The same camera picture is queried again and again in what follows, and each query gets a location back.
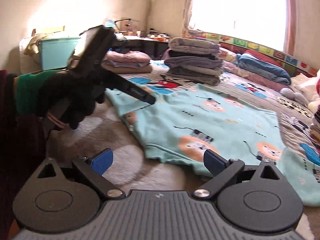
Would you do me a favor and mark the pink and beige folded stack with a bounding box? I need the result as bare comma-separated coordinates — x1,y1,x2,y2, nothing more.
101,51,152,74

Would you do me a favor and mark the dark cluttered desk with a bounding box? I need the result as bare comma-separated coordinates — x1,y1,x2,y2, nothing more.
111,35,169,60

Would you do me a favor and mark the striped and floral folded stack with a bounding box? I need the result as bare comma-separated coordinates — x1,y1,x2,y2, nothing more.
309,107,320,152

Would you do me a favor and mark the colourful alphabet foam mat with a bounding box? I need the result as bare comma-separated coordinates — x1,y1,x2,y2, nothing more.
195,32,318,77

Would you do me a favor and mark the teal plastic storage box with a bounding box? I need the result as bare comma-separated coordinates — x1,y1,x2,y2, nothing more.
39,37,80,70

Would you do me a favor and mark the green sleeved left forearm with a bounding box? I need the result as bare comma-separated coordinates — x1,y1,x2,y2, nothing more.
14,70,59,115

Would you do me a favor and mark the blue folded quilt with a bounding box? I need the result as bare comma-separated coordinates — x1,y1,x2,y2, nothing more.
235,53,291,85

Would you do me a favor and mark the grey and purple folded stack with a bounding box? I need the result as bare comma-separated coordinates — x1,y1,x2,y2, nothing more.
164,37,223,86

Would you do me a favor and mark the grey plush toy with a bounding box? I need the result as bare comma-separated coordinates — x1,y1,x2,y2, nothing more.
280,88,308,106

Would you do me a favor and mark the pink folded quilt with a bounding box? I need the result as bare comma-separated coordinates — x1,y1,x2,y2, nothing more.
222,61,291,91

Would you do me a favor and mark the mint lion print garment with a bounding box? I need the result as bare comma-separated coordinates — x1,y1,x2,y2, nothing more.
106,85,319,206

